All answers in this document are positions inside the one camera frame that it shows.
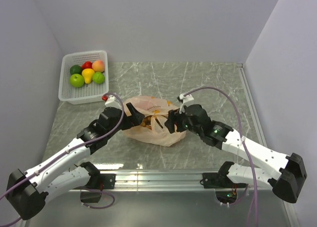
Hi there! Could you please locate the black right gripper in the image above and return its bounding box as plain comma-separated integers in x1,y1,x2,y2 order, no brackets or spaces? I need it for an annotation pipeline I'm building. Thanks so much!
164,108,203,136

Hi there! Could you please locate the translucent orange plastic bag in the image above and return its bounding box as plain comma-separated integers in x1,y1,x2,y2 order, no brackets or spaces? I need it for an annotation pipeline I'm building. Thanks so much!
123,96,186,147

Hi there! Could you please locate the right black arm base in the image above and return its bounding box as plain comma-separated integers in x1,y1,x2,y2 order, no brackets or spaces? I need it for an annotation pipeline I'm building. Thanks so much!
200,172,237,205

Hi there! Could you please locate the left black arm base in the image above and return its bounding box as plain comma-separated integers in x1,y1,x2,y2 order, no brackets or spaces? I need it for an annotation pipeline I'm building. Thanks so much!
76,173,116,209

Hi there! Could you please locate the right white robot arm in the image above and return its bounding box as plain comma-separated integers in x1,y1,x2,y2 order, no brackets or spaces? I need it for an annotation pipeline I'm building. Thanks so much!
164,105,307,203

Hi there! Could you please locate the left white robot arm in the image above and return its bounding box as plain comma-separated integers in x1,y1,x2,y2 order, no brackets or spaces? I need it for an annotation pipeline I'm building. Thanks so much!
3,102,145,220

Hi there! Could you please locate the light green round fruit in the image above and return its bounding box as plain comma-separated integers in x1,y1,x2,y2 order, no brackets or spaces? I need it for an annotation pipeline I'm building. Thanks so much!
92,72,105,84

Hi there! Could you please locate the peach fruit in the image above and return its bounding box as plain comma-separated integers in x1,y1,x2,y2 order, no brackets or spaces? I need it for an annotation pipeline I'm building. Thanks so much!
92,60,105,73

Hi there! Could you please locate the red fruit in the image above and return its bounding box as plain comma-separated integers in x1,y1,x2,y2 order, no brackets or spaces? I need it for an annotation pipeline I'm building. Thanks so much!
81,61,93,70

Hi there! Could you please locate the dark green fruit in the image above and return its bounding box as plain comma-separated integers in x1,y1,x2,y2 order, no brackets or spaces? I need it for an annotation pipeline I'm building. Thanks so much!
69,64,82,75

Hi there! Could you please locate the white perforated plastic basket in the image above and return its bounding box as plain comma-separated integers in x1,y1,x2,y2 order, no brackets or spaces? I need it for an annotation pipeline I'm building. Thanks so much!
58,50,109,105

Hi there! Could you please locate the yellow pear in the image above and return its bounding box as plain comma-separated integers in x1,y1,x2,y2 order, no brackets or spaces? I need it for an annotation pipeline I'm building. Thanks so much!
81,68,95,84

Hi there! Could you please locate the green apple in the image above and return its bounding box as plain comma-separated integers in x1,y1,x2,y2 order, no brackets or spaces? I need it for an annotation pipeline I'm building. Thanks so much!
69,73,85,88

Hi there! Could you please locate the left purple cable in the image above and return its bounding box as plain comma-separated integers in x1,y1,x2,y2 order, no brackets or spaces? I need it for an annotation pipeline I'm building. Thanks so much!
0,92,125,227

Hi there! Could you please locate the purple cable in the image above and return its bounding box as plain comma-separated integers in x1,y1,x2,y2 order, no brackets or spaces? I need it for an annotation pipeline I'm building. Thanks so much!
0,92,125,227
183,86,260,227

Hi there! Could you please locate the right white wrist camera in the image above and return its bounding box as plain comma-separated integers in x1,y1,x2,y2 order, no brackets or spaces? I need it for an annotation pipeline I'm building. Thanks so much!
177,94,194,114

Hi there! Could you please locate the aluminium mounting rail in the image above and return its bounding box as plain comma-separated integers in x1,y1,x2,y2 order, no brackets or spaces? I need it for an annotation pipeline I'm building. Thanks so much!
14,170,289,227

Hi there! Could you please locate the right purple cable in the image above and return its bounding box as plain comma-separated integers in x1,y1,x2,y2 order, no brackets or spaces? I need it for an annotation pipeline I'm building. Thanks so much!
183,86,260,227

